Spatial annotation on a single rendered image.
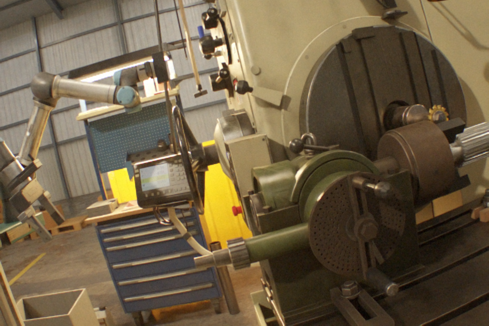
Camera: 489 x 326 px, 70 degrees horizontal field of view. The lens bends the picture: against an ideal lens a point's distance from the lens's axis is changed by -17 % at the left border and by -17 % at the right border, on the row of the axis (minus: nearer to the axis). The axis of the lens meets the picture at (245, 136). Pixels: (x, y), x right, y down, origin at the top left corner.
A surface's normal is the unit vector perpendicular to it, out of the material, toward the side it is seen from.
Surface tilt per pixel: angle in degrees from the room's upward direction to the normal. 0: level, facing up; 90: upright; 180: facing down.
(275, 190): 54
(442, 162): 84
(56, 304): 90
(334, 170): 90
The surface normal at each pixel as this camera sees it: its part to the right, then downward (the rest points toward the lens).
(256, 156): 0.13, 0.02
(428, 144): -0.01, -0.49
